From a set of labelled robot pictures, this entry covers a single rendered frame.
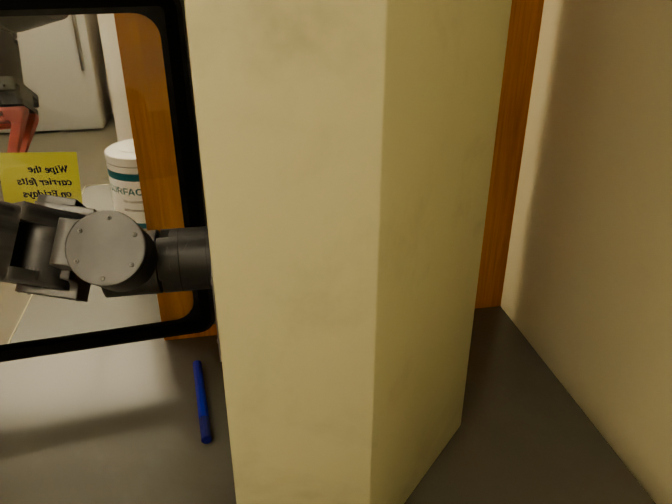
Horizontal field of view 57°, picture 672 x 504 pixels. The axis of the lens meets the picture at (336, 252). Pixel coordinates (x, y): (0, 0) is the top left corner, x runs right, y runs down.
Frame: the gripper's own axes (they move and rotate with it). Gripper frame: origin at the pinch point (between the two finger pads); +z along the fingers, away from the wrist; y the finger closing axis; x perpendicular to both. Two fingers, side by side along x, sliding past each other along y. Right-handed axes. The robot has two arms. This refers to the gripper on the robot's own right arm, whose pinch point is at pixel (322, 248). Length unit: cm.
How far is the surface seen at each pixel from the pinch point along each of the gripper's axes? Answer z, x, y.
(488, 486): 15.1, 23.6, -9.1
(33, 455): -31.2, 23.1, 2.6
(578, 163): 33.2, -1.4, 14.7
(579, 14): 33.2, -17.8, 19.8
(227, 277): -8.3, -6.0, -15.3
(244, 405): -8.0, 4.7, -15.1
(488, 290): 27.4, 20.3, 22.9
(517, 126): 28.6, -4.1, 22.6
